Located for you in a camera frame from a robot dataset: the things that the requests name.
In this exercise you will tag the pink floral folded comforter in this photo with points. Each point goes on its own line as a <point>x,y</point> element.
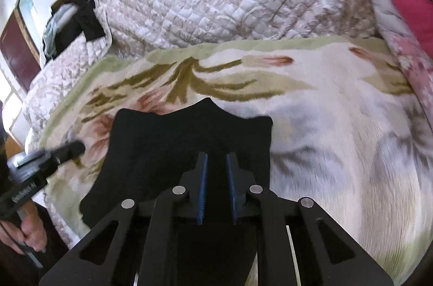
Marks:
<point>413,61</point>

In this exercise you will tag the left hand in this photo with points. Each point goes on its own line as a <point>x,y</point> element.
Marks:
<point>31,232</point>

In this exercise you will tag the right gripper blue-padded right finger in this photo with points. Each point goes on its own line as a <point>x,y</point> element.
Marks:
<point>298,242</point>

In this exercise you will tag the magenta pink pillow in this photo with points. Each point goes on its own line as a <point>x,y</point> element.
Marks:
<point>418,16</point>

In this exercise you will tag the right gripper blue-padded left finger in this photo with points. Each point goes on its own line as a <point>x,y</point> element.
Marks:
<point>134,244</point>

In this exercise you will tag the black pants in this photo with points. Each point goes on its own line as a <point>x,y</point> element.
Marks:
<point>148,153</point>

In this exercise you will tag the dark red wooden door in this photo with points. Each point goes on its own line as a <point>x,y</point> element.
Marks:
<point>19,51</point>

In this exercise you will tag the floral plush blanket green border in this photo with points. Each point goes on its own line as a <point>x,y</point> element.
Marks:
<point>348,128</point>

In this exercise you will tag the dark clothes pile at headboard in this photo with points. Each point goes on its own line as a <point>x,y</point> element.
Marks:
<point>70,20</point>

